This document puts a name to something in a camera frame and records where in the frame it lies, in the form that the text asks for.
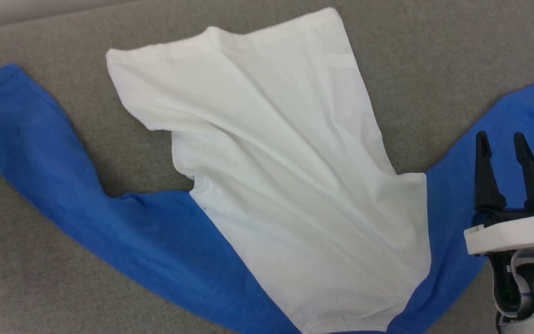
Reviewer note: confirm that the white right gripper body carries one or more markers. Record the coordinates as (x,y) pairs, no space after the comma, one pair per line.
(517,234)

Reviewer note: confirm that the blue and white shirt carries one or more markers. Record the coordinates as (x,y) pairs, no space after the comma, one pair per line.
(271,162)

